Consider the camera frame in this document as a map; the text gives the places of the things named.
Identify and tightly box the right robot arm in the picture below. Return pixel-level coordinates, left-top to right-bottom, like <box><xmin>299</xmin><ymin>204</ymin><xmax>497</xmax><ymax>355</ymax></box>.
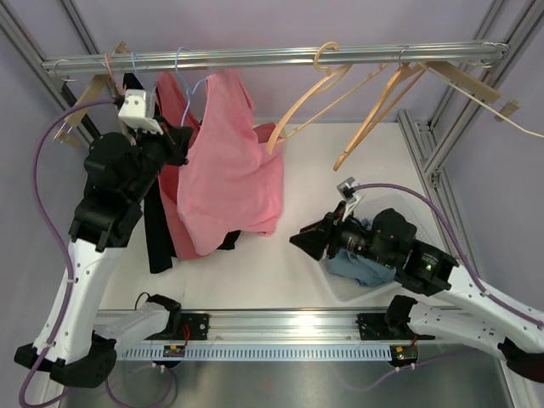
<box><xmin>290</xmin><ymin>202</ymin><xmax>543</xmax><ymax>383</ymax></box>

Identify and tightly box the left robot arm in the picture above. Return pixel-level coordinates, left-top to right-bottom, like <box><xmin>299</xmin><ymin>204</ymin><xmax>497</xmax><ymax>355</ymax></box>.
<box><xmin>14</xmin><ymin>116</ymin><xmax>193</xmax><ymax>388</ymax></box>

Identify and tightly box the light pink t shirt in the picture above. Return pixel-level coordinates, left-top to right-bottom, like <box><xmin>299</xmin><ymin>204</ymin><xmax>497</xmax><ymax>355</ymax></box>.
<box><xmin>177</xmin><ymin>70</ymin><xmax>284</xmax><ymax>256</ymax></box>

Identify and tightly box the white cable duct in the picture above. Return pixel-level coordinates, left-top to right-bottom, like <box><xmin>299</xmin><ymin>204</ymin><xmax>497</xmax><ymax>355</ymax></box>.
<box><xmin>118</xmin><ymin>343</ymin><xmax>392</xmax><ymax>362</ymax></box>

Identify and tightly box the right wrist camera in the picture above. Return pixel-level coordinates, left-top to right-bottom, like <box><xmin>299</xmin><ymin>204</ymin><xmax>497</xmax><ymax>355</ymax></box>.
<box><xmin>337</xmin><ymin>177</ymin><xmax>364</xmax><ymax>221</ymax></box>

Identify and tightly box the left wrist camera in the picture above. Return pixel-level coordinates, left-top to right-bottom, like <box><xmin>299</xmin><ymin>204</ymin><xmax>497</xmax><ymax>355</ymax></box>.
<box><xmin>118</xmin><ymin>89</ymin><xmax>163</xmax><ymax>134</ymax></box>

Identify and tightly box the pink wire hanger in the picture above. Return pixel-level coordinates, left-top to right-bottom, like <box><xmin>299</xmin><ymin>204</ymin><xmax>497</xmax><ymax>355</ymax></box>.
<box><xmin>104</xmin><ymin>54</ymin><xmax>127</xmax><ymax>97</ymax></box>

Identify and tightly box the light wooden hanger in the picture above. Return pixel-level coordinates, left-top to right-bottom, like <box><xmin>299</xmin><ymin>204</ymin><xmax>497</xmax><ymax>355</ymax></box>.
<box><xmin>265</xmin><ymin>41</ymin><xmax>388</xmax><ymax>156</ymax></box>

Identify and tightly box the blue wire hanger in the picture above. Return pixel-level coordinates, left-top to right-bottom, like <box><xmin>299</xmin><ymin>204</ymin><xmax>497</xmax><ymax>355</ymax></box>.
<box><xmin>174</xmin><ymin>47</ymin><xmax>209</xmax><ymax>127</ymax></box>
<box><xmin>131</xmin><ymin>51</ymin><xmax>158</xmax><ymax>98</ymax></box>

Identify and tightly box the left pale wooden hanger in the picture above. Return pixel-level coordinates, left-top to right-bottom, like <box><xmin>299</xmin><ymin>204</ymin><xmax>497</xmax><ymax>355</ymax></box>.
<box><xmin>53</xmin><ymin>40</ymin><xmax>131</xmax><ymax>149</ymax></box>

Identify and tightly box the orange wooden hanger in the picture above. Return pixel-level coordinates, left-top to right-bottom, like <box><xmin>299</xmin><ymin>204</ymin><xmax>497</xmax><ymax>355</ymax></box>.
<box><xmin>333</xmin><ymin>63</ymin><xmax>423</xmax><ymax>171</ymax></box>

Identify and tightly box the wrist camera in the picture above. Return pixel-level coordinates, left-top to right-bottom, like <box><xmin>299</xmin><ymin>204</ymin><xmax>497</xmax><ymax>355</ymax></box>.
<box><xmin>118</xmin><ymin>89</ymin><xmax>163</xmax><ymax>134</ymax></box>
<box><xmin>337</xmin><ymin>177</ymin><xmax>364</xmax><ymax>221</ymax></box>

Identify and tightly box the white plastic basket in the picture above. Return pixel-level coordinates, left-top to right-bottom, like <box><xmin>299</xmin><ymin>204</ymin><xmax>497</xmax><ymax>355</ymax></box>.
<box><xmin>314</xmin><ymin>190</ymin><xmax>445</xmax><ymax>307</ymax></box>

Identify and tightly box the aluminium hanging rail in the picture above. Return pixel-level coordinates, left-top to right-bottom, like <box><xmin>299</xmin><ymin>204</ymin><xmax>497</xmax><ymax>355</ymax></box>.
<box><xmin>42</xmin><ymin>40</ymin><xmax>509</xmax><ymax>77</ymax></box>

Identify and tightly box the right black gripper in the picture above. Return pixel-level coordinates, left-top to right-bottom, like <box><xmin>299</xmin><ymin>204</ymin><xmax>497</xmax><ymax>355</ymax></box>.
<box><xmin>288</xmin><ymin>201</ymin><xmax>394</xmax><ymax>269</ymax></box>

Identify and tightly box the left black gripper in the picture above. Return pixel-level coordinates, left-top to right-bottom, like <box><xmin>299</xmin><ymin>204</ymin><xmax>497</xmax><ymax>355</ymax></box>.
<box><xmin>124</xmin><ymin>116</ymin><xmax>192</xmax><ymax>205</ymax></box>

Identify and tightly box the pale flat wooden hanger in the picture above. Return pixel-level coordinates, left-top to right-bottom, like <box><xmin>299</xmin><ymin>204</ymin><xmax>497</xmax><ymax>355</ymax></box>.
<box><xmin>418</xmin><ymin>61</ymin><xmax>543</xmax><ymax>138</ymax></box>

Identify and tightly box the dark pink t shirt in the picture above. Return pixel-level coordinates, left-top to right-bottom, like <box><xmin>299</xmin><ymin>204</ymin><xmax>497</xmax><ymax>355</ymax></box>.
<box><xmin>156</xmin><ymin>72</ymin><xmax>201</xmax><ymax>260</ymax></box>

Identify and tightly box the blue t shirt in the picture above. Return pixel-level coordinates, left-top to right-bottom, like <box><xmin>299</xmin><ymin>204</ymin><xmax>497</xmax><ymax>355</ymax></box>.
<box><xmin>324</xmin><ymin>249</ymin><xmax>395</xmax><ymax>288</ymax></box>

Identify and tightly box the front aluminium rail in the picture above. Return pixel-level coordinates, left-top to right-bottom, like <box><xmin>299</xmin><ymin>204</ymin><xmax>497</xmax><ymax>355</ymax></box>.
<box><xmin>94</xmin><ymin>309</ymin><xmax>434</xmax><ymax>350</ymax></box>

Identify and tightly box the black garment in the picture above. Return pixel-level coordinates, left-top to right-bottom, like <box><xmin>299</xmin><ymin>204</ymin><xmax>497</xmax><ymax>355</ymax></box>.
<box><xmin>123</xmin><ymin>73</ymin><xmax>241</xmax><ymax>274</ymax></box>

